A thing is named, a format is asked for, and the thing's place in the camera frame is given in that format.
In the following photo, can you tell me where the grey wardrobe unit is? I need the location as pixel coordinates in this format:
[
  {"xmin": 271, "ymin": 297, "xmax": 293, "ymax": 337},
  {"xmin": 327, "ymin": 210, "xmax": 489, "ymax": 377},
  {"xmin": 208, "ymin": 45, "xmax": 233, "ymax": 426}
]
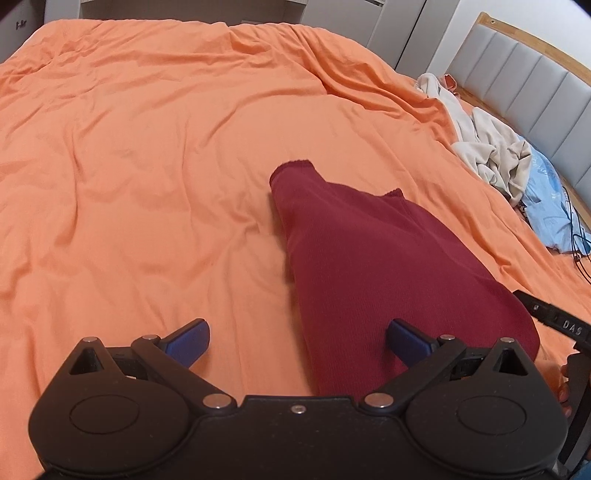
[{"xmin": 1, "ymin": 0, "xmax": 459, "ymax": 77}]

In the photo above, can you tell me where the black cable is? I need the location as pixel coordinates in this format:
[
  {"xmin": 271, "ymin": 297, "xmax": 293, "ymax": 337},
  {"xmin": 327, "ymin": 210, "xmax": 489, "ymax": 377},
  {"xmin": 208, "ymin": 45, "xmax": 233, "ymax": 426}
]
[{"xmin": 549, "ymin": 186, "xmax": 591, "ymax": 282}]

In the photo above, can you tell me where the orange duvet cover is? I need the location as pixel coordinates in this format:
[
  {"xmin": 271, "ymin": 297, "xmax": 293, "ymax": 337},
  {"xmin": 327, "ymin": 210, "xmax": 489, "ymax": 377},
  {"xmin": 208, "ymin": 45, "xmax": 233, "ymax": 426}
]
[{"xmin": 1, "ymin": 20, "xmax": 590, "ymax": 479}]

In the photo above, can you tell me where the light blue garment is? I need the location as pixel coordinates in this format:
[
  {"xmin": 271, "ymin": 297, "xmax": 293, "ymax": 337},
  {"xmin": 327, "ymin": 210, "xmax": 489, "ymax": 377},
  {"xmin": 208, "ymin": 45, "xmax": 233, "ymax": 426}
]
[{"xmin": 522, "ymin": 144, "xmax": 590, "ymax": 256}]

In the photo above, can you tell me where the cream crumpled garment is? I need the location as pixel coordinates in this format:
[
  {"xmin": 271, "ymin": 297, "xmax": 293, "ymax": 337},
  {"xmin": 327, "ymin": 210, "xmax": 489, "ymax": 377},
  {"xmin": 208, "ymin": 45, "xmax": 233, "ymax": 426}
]
[{"xmin": 415, "ymin": 73, "xmax": 532, "ymax": 207}]

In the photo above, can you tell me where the dark red knit sweater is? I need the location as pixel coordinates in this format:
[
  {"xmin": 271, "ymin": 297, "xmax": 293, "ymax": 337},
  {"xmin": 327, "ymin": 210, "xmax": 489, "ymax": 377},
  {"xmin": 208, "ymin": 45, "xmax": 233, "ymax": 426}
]
[{"xmin": 270, "ymin": 161, "xmax": 540, "ymax": 398}]

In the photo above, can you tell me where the grey padded headboard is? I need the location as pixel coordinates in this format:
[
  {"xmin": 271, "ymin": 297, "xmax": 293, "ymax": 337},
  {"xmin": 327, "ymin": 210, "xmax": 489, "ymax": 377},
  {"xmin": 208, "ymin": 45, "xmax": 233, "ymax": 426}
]
[{"xmin": 448, "ymin": 13, "xmax": 590, "ymax": 196}]

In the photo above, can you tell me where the person's hand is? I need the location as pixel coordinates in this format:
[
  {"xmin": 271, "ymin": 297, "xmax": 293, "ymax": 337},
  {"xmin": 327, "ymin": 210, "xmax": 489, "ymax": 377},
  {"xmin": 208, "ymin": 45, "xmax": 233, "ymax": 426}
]
[{"xmin": 537, "ymin": 360, "xmax": 572, "ymax": 418}]

